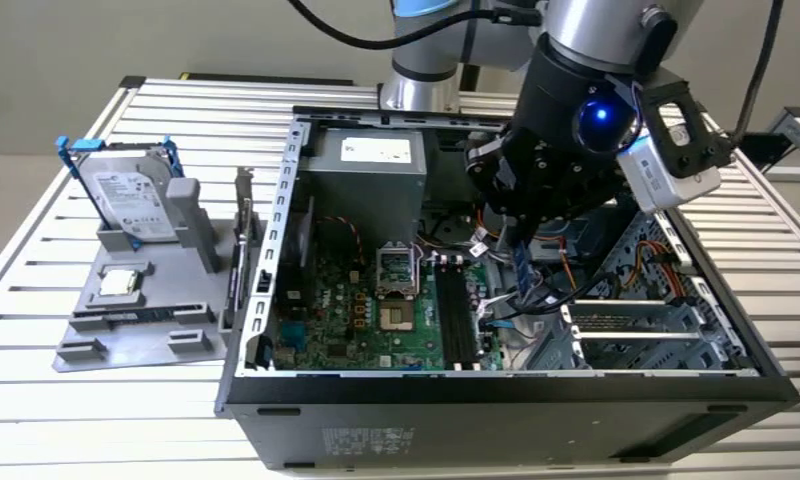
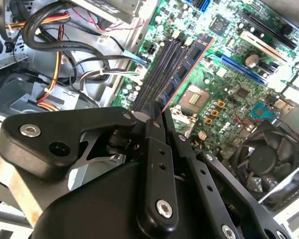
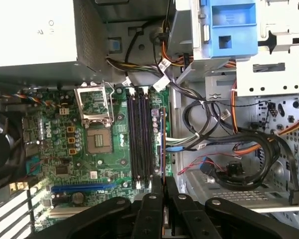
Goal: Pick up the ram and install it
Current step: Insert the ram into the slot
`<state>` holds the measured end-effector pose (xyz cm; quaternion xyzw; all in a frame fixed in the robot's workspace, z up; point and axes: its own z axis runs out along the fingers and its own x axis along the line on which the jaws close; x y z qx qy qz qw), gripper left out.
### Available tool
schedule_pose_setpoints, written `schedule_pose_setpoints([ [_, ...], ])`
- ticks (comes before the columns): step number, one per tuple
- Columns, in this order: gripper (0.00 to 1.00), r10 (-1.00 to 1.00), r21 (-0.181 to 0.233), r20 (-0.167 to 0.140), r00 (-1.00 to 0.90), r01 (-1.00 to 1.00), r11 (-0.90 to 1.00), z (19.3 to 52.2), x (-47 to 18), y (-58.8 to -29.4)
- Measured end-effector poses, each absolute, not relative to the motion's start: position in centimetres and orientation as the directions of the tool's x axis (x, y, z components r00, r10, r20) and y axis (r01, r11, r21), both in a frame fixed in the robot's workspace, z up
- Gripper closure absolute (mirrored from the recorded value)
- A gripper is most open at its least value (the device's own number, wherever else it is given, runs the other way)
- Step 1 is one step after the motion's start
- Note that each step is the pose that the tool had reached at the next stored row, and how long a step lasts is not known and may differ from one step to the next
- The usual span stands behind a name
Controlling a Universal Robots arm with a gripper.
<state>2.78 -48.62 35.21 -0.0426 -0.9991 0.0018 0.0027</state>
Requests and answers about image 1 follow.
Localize hard disk in blue carrier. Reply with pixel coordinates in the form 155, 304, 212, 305
52, 133, 187, 247

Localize RAM slot white latches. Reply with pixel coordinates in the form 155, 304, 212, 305
458, 255, 483, 371
443, 255, 466, 371

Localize CPU socket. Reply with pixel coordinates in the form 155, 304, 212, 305
378, 297, 418, 335

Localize graphics card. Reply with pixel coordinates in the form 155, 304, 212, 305
225, 166, 266, 329

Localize grey parts rack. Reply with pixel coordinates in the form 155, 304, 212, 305
52, 166, 268, 374

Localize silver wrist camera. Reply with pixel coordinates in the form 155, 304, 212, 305
616, 144, 723, 214

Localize thick black cable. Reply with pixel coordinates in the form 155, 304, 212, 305
284, 0, 543, 51

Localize metal socket cover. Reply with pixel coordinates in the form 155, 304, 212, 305
375, 241, 422, 301

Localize silver CPU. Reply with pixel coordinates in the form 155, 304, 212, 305
97, 268, 141, 297

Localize twisted coloured fan wire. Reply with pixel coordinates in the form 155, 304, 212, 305
312, 214, 367, 266

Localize grey power supply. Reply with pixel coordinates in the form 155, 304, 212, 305
302, 126, 431, 254

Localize black cable bundle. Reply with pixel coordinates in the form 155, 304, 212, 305
479, 259, 619, 331

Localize green motherboard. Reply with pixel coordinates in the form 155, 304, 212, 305
270, 243, 508, 374

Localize thin black camera cable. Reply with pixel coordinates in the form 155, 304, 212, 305
733, 0, 787, 144

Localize black grey PC case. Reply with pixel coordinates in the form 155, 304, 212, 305
213, 103, 800, 472

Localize orange data wire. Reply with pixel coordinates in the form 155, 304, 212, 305
558, 234, 580, 294

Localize RAM slot black latches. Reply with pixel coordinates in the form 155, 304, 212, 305
436, 255, 456, 371

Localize red yellow power wires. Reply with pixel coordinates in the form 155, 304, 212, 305
623, 239, 690, 307

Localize black camera bracket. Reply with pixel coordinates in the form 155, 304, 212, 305
638, 74, 737, 179

